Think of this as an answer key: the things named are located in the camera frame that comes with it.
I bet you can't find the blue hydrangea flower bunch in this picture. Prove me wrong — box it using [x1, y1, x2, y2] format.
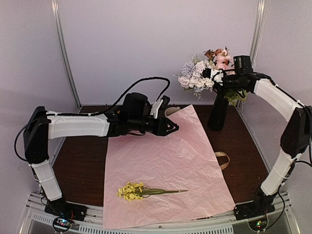
[177, 55, 215, 100]

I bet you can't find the left aluminium frame post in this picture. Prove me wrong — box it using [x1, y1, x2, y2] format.
[51, 0, 82, 110]

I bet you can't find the yellow small flower bunch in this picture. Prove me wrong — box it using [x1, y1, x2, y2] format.
[117, 182, 188, 202]

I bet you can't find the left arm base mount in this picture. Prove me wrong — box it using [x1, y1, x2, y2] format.
[44, 197, 87, 234]

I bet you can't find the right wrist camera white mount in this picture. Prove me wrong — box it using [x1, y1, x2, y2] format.
[202, 68, 226, 83]

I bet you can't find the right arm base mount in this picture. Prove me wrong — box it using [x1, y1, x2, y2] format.
[234, 202, 275, 233]

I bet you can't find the beige floral mug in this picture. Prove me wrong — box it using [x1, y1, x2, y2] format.
[164, 107, 181, 117]

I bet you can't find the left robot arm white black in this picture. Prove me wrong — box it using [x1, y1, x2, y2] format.
[18, 93, 179, 216]

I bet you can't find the right aluminium frame post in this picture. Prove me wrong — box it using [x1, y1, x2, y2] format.
[235, 0, 266, 109]

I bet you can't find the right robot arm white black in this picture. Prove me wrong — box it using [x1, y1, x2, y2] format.
[208, 56, 312, 215]

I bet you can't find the green fern white flower bunch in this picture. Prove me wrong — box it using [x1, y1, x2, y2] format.
[224, 89, 247, 106]

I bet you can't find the orange brown flower stem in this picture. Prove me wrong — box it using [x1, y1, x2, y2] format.
[203, 48, 222, 63]

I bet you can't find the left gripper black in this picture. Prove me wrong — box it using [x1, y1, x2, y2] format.
[129, 115, 179, 136]

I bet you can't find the tan satin ribbon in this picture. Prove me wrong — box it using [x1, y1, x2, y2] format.
[214, 152, 231, 171]

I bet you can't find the pink wrapping paper sheet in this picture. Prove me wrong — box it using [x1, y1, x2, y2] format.
[103, 105, 235, 229]

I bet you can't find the black cylindrical vase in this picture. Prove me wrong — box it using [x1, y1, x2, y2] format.
[208, 91, 229, 131]

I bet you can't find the aluminium frame post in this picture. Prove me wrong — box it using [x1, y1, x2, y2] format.
[235, 0, 266, 109]
[51, 0, 82, 110]

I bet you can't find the pink peony flower stem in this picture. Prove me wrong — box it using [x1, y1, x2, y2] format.
[215, 46, 233, 70]

